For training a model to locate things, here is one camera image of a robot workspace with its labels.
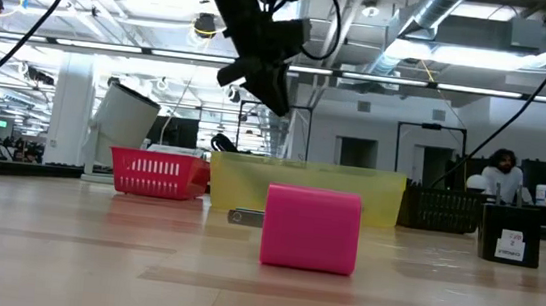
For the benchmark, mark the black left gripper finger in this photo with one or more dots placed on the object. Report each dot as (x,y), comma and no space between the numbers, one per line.
(238,72)
(271,87)

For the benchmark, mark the white labelled packet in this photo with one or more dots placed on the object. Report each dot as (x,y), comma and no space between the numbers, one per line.
(178,150)

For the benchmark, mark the translucent yellow plastic bin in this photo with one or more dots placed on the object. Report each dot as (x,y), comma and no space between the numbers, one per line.
(250,181)

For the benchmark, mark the black monitor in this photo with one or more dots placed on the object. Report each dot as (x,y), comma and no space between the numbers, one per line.
(179,131)

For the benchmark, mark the white lamp head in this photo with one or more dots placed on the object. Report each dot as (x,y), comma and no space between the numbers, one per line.
(123,118)

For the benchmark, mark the red plastic basket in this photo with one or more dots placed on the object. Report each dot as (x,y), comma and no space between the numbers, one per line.
(159,184)

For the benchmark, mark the black plastic basket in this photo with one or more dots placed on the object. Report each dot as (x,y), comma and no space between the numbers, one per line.
(438,209)

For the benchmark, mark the person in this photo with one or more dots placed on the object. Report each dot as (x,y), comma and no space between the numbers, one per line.
(501,182)

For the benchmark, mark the white container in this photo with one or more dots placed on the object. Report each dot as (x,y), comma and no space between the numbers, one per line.
(542,195)

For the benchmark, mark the black gantry frame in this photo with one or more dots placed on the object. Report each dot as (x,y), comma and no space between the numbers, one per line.
(302,107)
(431,126)

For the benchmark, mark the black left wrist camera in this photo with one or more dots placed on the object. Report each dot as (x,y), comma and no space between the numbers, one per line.
(294,37)

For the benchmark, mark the pink wall charger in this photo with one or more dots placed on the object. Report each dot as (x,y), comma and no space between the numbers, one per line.
(311,229)

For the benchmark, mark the silver ceiling duct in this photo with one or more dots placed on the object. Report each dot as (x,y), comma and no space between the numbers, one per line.
(438,5)

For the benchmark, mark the black wall charger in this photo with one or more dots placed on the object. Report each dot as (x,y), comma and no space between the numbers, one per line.
(491,229)

